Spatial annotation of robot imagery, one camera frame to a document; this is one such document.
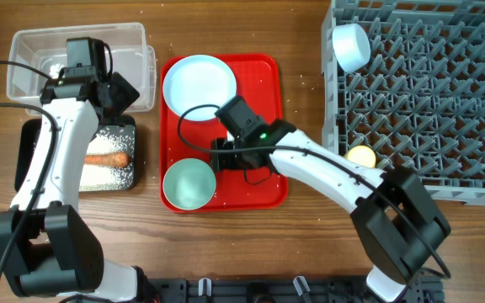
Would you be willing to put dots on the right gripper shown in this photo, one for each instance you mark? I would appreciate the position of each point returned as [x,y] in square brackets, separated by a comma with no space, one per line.
[224,158]

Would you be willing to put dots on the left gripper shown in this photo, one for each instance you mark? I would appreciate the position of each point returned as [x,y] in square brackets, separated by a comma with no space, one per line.
[125,92]

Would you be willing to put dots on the white rice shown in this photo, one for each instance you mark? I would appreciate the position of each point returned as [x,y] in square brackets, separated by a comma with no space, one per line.
[109,140]

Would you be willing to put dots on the green bowl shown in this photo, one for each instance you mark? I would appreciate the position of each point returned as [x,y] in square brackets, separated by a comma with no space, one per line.
[189,184]

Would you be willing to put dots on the white tissue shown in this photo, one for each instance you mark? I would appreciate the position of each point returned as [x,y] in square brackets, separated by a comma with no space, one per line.
[55,70]

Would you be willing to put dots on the light blue plate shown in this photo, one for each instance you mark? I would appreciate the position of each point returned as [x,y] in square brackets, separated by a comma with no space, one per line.
[197,80]

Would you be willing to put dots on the yellow plastic cup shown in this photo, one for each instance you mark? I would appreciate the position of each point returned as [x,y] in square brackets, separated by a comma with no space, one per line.
[362,155]

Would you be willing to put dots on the light blue bowl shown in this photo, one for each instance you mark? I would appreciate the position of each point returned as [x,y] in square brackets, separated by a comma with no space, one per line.
[351,47]

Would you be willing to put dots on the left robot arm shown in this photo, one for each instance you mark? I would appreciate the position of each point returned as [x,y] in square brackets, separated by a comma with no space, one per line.
[46,249]

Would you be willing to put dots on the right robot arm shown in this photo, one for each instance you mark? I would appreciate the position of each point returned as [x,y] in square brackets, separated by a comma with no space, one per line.
[399,224]

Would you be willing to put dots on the grey dishwasher rack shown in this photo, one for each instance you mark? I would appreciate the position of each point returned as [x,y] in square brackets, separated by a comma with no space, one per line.
[420,100]

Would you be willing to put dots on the clear plastic bin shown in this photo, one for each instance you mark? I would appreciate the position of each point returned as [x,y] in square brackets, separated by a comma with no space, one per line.
[133,58]

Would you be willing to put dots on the black plastic tray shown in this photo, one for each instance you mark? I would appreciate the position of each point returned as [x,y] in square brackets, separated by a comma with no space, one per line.
[29,137]

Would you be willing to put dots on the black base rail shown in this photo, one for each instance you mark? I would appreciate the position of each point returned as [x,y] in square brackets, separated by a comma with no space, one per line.
[350,289]

